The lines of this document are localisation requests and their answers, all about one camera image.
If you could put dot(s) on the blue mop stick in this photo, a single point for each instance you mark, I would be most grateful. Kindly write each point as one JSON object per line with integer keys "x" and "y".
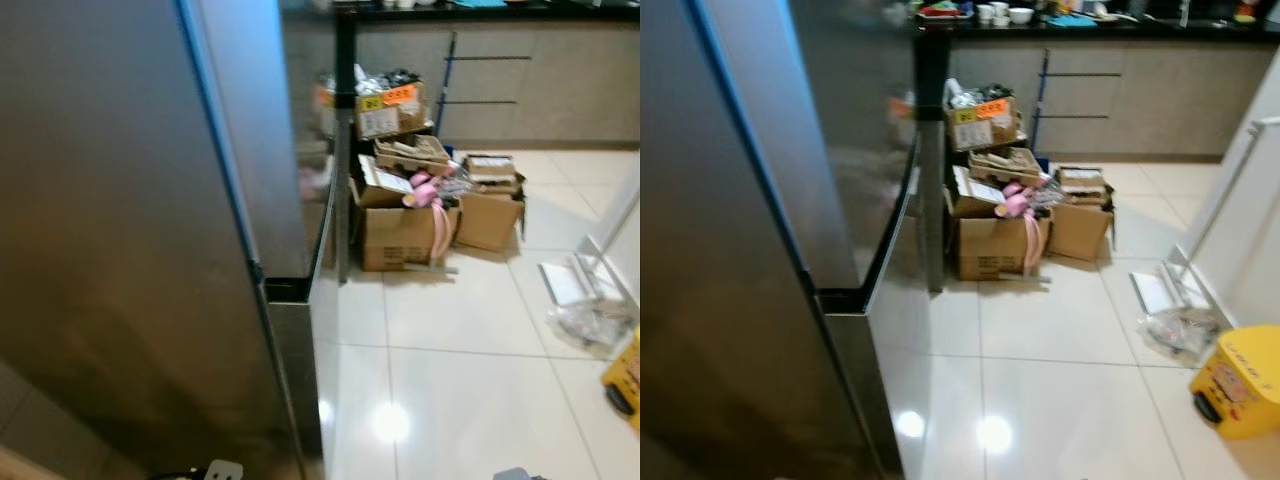
{"x": 1040, "y": 100}
{"x": 447, "y": 85}

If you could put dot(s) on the cardboard box orange sticker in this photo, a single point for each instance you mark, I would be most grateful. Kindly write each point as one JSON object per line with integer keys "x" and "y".
{"x": 395, "y": 122}
{"x": 985, "y": 132}

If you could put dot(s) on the white flat tray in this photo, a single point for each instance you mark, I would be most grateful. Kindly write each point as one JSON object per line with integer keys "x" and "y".
{"x": 1155, "y": 292}
{"x": 565, "y": 282}

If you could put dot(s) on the white board metal frame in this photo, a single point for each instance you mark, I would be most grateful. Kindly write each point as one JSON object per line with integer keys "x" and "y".
{"x": 1250, "y": 220}
{"x": 630, "y": 240}

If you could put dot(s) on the large open cardboard box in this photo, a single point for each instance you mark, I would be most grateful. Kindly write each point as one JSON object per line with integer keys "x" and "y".
{"x": 990, "y": 250}
{"x": 395, "y": 240}

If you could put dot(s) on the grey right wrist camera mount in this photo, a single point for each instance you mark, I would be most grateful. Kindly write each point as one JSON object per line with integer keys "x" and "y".
{"x": 515, "y": 475}

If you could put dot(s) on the red green tray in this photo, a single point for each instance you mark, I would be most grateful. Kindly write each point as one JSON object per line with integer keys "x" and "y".
{"x": 942, "y": 12}

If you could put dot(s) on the yellow plastic wheeled box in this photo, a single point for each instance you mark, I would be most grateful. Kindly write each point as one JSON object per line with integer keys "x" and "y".
{"x": 625, "y": 380}
{"x": 1240, "y": 385}

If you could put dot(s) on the bundle of plastic bags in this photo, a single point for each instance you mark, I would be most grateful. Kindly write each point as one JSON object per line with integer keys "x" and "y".
{"x": 385, "y": 80}
{"x": 975, "y": 95}

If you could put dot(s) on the teal cloth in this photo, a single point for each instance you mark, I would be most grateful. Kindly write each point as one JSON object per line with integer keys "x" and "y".
{"x": 1070, "y": 20}
{"x": 480, "y": 3}

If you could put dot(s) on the small flat cardboard box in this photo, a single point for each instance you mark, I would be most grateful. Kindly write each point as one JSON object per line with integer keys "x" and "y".
{"x": 490, "y": 168}
{"x": 1082, "y": 180}

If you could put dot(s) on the pink soft item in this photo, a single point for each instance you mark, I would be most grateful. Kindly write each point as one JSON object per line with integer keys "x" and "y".
{"x": 425, "y": 190}
{"x": 1015, "y": 200}

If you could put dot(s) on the cardboard egg tray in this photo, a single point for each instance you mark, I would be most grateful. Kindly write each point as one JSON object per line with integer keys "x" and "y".
{"x": 1005, "y": 165}
{"x": 415, "y": 155}

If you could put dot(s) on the plain medium cardboard box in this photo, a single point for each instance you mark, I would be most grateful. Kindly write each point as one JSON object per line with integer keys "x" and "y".
{"x": 488, "y": 220}
{"x": 1080, "y": 232}

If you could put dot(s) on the white bowl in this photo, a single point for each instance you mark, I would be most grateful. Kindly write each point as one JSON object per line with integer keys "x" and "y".
{"x": 1021, "y": 15}

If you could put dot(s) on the white cup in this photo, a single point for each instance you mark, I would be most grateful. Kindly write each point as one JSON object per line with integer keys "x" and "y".
{"x": 984, "y": 13}
{"x": 1000, "y": 14}

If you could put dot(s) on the clear plastic bag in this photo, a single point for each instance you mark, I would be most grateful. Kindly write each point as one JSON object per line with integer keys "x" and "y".
{"x": 1180, "y": 335}
{"x": 590, "y": 325}

